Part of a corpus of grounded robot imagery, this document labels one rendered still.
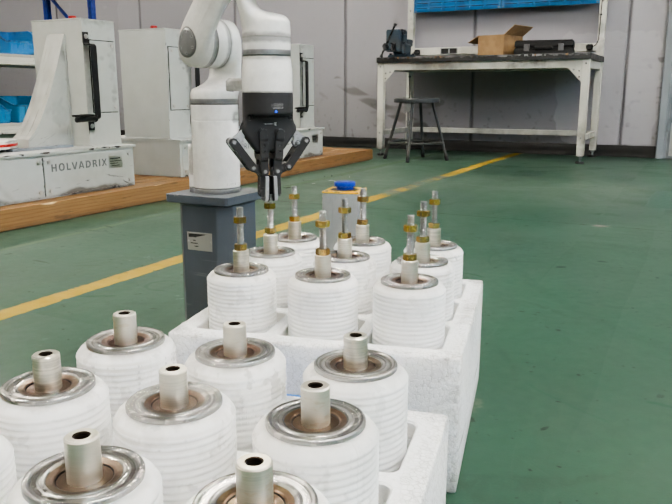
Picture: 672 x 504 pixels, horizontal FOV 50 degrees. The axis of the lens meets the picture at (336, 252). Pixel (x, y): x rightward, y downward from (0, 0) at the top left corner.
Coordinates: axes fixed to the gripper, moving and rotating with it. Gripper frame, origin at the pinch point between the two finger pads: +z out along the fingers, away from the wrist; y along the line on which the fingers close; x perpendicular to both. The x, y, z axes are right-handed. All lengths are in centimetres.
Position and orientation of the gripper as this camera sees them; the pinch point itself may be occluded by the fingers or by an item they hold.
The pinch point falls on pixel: (269, 187)
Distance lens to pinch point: 110.2
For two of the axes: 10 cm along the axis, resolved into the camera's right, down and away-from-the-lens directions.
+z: 0.0, 9.8, 2.2
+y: 9.2, -0.9, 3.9
